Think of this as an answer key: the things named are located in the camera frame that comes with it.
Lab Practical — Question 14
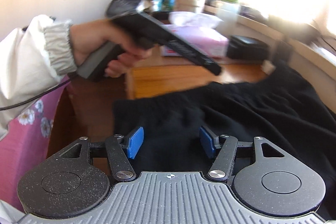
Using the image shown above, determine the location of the black garment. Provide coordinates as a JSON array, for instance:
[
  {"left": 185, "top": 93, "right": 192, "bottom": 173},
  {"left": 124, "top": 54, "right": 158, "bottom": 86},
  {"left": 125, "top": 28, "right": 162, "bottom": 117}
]
[{"left": 113, "top": 65, "right": 335, "bottom": 219}]

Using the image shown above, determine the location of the white sleeved forearm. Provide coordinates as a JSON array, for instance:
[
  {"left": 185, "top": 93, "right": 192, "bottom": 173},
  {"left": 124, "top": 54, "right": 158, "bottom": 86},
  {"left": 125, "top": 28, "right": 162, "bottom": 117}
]
[{"left": 1, "top": 15, "right": 77, "bottom": 138}]

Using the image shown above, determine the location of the person's left hand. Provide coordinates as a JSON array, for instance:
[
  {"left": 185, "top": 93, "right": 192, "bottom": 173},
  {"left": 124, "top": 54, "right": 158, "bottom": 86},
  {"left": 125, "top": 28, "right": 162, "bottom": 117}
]
[{"left": 70, "top": 19, "right": 152, "bottom": 78}]

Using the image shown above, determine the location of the white plastic bag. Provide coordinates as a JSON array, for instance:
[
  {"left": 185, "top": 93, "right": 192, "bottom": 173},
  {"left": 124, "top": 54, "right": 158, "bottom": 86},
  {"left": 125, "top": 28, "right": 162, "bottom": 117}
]
[{"left": 169, "top": 11, "right": 222, "bottom": 29}]

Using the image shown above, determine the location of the wooden nightstand cabinet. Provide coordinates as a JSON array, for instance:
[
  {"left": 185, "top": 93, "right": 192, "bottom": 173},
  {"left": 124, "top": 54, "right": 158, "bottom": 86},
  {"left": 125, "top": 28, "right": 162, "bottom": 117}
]
[{"left": 126, "top": 54, "right": 266, "bottom": 100}]

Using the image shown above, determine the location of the pink tissue pack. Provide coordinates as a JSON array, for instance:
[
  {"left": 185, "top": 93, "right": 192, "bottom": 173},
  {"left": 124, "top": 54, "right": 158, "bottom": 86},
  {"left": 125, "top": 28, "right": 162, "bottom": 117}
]
[{"left": 166, "top": 24, "right": 228, "bottom": 59}]

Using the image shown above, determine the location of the pink floral bedsheet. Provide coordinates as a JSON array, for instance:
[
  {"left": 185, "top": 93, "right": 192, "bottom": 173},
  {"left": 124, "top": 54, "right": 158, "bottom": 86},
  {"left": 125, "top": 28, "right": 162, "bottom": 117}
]
[{"left": 1, "top": 86, "right": 74, "bottom": 210}]

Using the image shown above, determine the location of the black box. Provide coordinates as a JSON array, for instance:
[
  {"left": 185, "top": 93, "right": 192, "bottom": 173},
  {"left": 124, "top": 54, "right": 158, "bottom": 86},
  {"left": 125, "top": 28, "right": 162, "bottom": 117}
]
[{"left": 226, "top": 35, "right": 269, "bottom": 61}]

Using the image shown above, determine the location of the black USB cable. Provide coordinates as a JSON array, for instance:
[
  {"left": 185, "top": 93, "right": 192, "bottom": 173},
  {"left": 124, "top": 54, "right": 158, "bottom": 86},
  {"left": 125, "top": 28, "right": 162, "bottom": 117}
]
[{"left": 0, "top": 74, "right": 77, "bottom": 111}]

